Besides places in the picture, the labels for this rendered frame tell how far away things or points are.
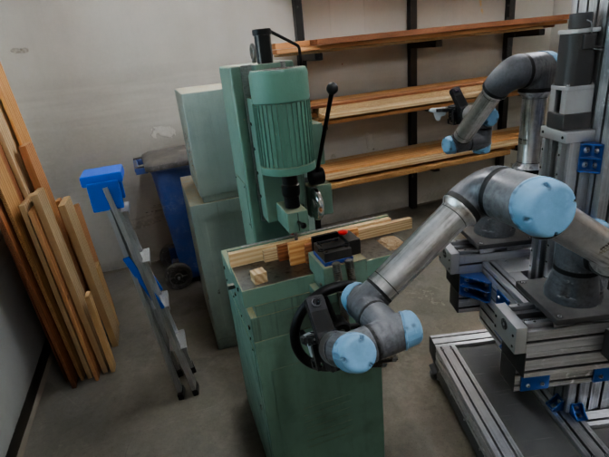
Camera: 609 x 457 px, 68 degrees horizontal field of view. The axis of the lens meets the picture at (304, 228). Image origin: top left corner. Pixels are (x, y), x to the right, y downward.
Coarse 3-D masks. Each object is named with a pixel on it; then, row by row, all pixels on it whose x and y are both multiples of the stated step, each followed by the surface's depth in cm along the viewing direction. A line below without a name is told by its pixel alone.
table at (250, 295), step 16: (368, 240) 160; (368, 256) 149; (384, 256) 148; (240, 272) 147; (272, 272) 144; (288, 272) 143; (304, 272) 142; (368, 272) 147; (240, 288) 137; (256, 288) 136; (272, 288) 138; (288, 288) 140; (304, 288) 142; (256, 304) 138
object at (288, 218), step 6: (276, 204) 155; (282, 204) 153; (300, 204) 151; (276, 210) 157; (282, 210) 149; (288, 210) 147; (294, 210) 146; (300, 210) 146; (306, 210) 146; (282, 216) 151; (288, 216) 144; (294, 216) 145; (300, 216) 146; (306, 216) 146; (282, 222) 153; (288, 222) 145; (294, 222) 146; (306, 222) 147; (288, 228) 146; (294, 228) 146; (300, 228) 147; (306, 228) 148
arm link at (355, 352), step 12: (336, 336) 91; (348, 336) 86; (360, 336) 86; (372, 336) 88; (324, 348) 94; (336, 348) 86; (348, 348) 84; (360, 348) 85; (372, 348) 86; (336, 360) 87; (348, 360) 84; (360, 360) 85; (372, 360) 85; (348, 372) 87; (360, 372) 84
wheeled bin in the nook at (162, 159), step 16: (144, 160) 309; (160, 160) 296; (176, 160) 296; (160, 176) 297; (176, 176) 301; (160, 192) 302; (176, 192) 306; (176, 208) 310; (176, 224) 314; (176, 240) 319; (192, 240) 324; (160, 256) 357; (176, 256) 355; (192, 256) 328; (176, 272) 325; (192, 272) 334; (176, 288) 328
